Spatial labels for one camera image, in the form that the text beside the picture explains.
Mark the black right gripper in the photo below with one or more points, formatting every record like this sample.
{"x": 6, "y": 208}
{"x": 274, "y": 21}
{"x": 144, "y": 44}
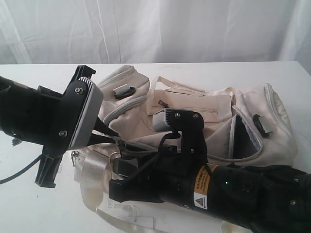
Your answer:
{"x": 171, "y": 178}

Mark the white backdrop curtain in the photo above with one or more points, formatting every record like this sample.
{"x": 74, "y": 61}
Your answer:
{"x": 154, "y": 31}

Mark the cream fabric duffel bag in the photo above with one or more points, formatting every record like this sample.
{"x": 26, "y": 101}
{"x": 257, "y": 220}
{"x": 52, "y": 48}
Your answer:
{"x": 243, "y": 128}

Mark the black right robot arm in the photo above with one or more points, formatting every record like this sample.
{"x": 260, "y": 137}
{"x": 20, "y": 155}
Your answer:
{"x": 272, "y": 199}

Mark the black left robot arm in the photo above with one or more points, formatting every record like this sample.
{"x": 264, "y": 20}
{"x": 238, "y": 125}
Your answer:
{"x": 60, "y": 122}

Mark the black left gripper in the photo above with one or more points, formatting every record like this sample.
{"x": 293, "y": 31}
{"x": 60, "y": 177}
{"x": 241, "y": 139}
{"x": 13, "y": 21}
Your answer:
{"x": 28, "y": 113}

